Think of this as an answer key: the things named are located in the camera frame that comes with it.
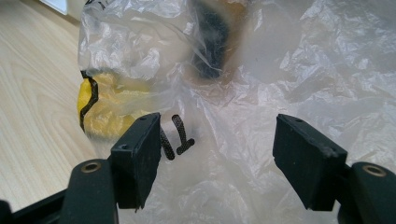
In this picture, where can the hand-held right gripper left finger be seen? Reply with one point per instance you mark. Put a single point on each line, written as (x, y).
(137, 161)

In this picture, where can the clear plastic bag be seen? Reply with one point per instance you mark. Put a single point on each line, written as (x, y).
(249, 124)

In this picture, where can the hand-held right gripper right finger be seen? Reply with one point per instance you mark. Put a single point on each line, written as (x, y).
(308, 168)

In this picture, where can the orange juice bottle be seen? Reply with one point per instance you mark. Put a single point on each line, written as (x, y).
(211, 46)

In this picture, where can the yellow pouch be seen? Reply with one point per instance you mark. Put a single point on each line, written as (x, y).
(99, 121)

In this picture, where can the white plastic bin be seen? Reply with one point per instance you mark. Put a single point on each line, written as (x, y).
(56, 4)

